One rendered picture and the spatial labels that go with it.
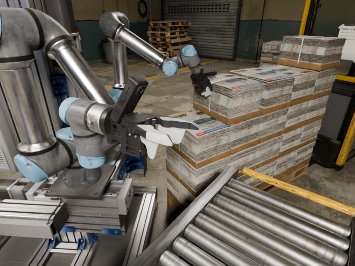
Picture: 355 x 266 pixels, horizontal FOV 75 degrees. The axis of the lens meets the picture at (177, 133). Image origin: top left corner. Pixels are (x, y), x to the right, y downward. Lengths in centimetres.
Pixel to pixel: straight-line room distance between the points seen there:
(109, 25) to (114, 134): 83
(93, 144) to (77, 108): 10
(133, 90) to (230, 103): 101
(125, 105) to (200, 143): 90
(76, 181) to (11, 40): 54
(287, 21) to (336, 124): 579
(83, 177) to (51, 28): 55
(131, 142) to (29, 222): 70
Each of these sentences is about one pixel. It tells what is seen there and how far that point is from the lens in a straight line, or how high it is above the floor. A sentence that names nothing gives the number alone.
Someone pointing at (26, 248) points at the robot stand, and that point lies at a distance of 178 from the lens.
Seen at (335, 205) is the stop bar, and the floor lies 82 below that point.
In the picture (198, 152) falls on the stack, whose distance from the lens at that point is 139.
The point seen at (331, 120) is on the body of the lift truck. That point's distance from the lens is 294.
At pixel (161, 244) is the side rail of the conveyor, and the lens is 82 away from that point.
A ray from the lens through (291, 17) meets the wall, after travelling 833.
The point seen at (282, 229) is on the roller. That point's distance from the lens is 92.
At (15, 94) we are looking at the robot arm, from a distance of 83.
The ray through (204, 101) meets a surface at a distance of 162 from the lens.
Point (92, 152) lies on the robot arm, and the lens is 66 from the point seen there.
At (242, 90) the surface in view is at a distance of 147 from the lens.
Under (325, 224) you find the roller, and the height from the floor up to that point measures 79.
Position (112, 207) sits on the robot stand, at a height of 71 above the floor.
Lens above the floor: 144
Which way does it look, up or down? 27 degrees down
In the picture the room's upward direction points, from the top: straight up
